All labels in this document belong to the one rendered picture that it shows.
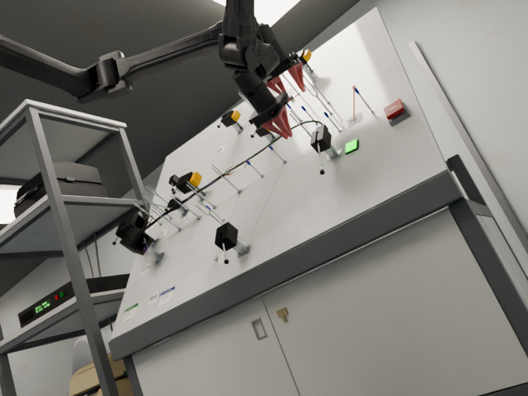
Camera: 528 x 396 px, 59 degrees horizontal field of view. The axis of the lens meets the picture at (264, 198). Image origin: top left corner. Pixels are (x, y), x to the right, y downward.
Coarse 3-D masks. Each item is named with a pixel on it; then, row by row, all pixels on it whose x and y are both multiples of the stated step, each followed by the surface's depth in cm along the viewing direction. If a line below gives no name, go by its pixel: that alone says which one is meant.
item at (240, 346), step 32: (224, 320) 135; (256, 320) 130; (160, 352) 147; (192, 352) 140; (224, 352) 135; (256, 352) 129; (160, 384) 146; (192, 384) 140; (224, 384) 134; (256, 384) 129; (288, 384) 124
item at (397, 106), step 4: (400, 100) 125; (392, 104) 126; (396, 104) 125; (400, 104) 124; (384, 108) 127; (388, 108) 126; (392, 108) 125; (396, 108) 124; (400, 108) 123; (404, 108) 123; (388, 112) 125; (392, 112) 124; (396, 112) 123; (400, 112) 123; (388, 116) 124; (392, 116) 124
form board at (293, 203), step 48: (336, 48) 180; (384, 48) 155; (336, 96) 156; (384, 96) 138; (192, 144) 217; (240, 144) 182; (288, 144) 157; (336, 144) 138; (384, 144) 123; (432, 144) 111; (192, 192) 183; (240, 192) 158; (288, 192) 139; (336, 192) 124; (384, 192) 112; (192, 240) 159; (240, 240) 140; (288, 240) 125; (144, 288) 161; (192, 288) 141
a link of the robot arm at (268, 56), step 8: (248, 48) 103; (264, 48) 110; (272, 48) 112; (248, 56) 103; (256, 56) 105; (264, 56) 111; (272, 56) 112; (224, 64) 109; (232, 64) 109; (248, 64) 104; (256, 64) 106; (264, 64) 111; (272, 64) 112; (248, 72) 106; (264, 72) 112
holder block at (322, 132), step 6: (312, 132) 134; (318, 132) 131; (324, 132) 130; (312, 138) 131; (318, 138) 129; (324, 138) 129; (330, 138) 132; (312, 144) 130; (324, 144) 129; (330, 144) 131; (324, 150) 131
